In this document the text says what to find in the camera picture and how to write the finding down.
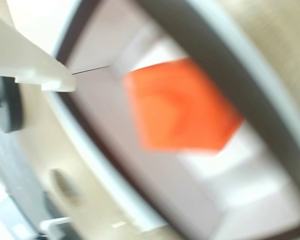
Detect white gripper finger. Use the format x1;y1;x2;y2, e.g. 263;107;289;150
0;0;76;93

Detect orange cube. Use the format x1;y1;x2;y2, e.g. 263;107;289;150
123;56;245;154

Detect white wire frame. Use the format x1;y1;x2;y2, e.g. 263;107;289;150
38;215;72;237

